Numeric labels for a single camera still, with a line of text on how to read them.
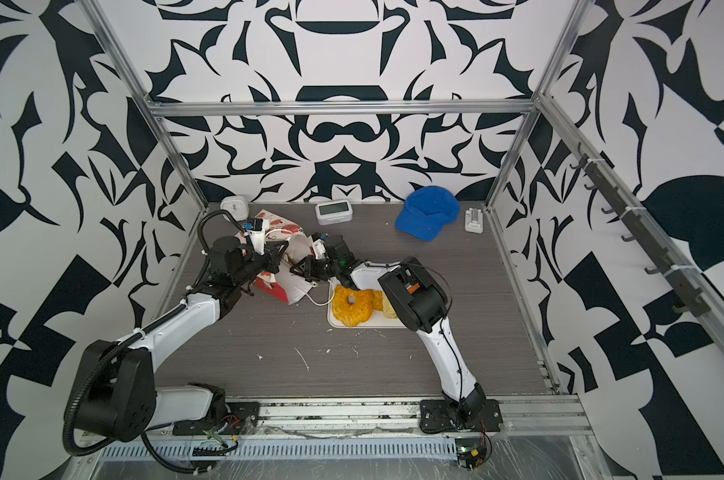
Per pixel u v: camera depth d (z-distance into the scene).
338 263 0.81
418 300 0.58
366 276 0.73
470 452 0.71
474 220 1.14
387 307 0.88
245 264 0.71
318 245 0.92
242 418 0.74
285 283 0.93
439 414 0.75
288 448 0.71
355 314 0.86
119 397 0.41
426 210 1.15
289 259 0.96
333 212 1.12
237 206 1.12
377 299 0.89
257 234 0.74
